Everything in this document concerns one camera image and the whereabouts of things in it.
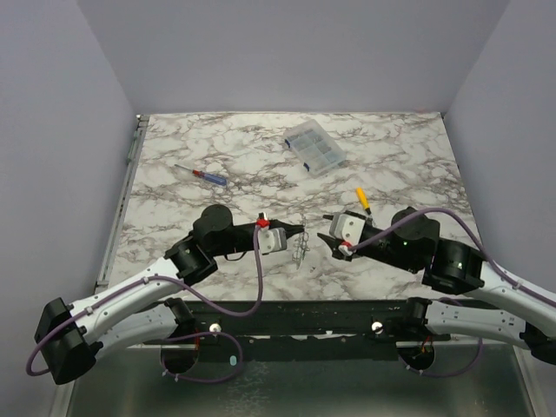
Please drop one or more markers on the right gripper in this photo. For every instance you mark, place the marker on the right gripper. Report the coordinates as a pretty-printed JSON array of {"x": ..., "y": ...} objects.
[{"x": 334, "y": 241}]

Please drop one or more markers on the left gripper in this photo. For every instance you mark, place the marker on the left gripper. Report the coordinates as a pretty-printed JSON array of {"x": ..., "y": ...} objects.
[{"x": 288, "y": 230}]

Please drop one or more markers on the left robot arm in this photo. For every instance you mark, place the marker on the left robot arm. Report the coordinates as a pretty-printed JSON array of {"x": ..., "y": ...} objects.
[{"x": 72, "y": 336}]

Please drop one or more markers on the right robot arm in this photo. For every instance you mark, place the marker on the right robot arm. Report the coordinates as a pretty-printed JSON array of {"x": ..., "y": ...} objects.
[{"x": 520, "y": 313}]

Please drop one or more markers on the yellow screwdriver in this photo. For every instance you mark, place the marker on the yellow screwdriver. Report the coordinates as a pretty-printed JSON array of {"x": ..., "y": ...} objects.
[{"x": 365, "y": 205}]

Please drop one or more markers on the clear plastic screw box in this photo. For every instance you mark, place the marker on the clear plastic screw box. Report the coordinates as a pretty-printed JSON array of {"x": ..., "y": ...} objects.
[{"x": 318, "y": 152}]

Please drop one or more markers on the blue red screwdriver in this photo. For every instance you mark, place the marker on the blue red screwdriver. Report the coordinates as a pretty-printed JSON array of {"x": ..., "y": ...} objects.
[{"x": 215, "y": 179}]

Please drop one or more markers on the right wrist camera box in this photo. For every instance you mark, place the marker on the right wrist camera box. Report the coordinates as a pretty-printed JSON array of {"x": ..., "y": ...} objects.
[{"x": 347, "y": 226}]

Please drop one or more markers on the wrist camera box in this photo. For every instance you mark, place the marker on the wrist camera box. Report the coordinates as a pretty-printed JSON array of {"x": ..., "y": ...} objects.
[
  {"x": 347, "y": 226},
  {"x": 269, "y": 240}
]

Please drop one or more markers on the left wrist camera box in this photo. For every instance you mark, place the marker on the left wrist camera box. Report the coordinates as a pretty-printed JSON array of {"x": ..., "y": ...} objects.
[{"x": 269, "y": 240}]

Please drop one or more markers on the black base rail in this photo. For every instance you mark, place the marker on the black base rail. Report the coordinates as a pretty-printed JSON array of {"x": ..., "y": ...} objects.
[{"x": 296, "y": 331}]

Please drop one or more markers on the aluminium frame rail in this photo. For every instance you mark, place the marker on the aluminium frame rail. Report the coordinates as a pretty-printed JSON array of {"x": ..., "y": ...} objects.
[{"x": 132, "y": 161}]

